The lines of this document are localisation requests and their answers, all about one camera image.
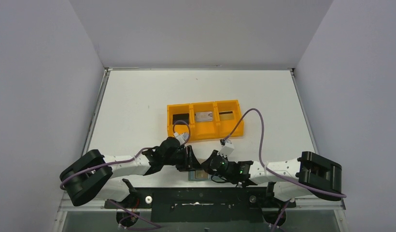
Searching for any green card holder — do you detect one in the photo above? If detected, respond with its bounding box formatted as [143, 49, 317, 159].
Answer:
[188, 170, 210, 181]

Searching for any gold card with stripe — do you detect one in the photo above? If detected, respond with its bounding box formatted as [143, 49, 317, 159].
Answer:
[194, 170, 208, 181]

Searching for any silver VIP card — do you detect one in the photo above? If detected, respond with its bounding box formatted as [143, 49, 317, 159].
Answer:
[195, 111, 213, 123]

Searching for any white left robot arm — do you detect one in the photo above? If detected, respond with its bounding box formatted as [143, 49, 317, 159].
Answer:
[59, 137, 202, 206]

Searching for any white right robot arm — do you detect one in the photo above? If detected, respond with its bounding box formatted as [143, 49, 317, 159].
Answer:
[202, 150, 346, 202]

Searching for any gold card end bin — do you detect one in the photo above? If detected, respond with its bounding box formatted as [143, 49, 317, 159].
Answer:
[219, 111, 235, 121]

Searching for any yellow three-compartment bin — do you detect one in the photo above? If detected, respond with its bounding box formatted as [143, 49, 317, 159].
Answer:
[167, 100, 244, 141]

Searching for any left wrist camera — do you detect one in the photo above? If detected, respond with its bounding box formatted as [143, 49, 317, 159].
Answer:
[173, 132, 190, 145]

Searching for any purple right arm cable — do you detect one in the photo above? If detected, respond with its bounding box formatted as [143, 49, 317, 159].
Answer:
[219, 108, 347, 232]

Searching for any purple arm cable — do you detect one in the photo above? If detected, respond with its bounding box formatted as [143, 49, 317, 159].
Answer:
[59, 120, 192, 231]
[219, 108, 347, 232]

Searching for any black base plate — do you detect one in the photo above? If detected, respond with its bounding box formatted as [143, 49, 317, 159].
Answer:
[104, 187, 287, 226]

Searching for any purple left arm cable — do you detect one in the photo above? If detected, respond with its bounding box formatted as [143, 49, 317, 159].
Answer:
[59, 120, 192, 231]

